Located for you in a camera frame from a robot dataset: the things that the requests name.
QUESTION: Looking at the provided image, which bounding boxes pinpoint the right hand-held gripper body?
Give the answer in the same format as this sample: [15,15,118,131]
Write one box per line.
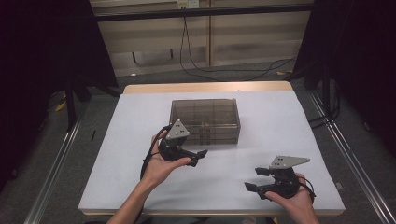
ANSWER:
[269,155,311,200]

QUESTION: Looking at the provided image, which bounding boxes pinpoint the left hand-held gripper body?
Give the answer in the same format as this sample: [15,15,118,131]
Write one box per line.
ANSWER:
[158,119,196,162]

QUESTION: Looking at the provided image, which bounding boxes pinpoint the smoky plastic drawer cabinet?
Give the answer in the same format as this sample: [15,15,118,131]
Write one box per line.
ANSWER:
[168,98,242,147]

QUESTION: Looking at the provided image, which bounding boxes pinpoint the person's right hand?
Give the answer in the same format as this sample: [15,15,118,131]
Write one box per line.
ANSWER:
[264,173,320,224]

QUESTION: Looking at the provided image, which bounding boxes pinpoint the person's left hand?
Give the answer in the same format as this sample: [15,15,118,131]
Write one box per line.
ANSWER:
[139,133,193,189]

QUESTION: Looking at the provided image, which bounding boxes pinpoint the wooden table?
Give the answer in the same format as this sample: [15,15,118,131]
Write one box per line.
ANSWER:
[78,80,347,217]

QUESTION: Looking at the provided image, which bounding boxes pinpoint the black stand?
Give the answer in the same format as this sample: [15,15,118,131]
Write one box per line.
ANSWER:
[303,62,334,116]
[64,77,124,133]

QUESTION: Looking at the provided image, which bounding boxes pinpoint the black horizontal bar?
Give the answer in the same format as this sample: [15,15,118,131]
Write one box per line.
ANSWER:
[94,3,314,22]

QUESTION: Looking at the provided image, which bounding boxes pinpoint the beige cabinet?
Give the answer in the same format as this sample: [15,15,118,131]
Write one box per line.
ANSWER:
[89,0,314,78]

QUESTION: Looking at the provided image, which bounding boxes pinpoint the black curtain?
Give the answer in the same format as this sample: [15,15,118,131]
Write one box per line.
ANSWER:
[0,0,120,190]
[292,0,396,157]

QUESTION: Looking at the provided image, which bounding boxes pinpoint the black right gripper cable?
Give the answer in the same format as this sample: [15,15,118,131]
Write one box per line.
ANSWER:
[297,175,317,204]

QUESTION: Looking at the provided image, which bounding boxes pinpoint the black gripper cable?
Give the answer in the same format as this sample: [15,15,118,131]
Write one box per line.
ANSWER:
[139,125,172,181]
[297,175,317,204]

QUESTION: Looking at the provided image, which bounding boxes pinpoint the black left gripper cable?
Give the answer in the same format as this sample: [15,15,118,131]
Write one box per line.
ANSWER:
[139,125,172,181]

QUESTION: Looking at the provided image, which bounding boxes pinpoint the metal floor rail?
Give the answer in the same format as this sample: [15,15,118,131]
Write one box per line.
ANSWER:
[307,91,396,224]
[22,108,87,224]

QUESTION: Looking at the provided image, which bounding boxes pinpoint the black floor cable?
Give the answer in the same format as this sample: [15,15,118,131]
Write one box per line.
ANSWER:
[178,17,298,82]
[183,17,298,73]

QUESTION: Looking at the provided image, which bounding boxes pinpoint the white wall socket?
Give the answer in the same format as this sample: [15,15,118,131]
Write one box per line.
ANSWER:
[177,0,200,9]

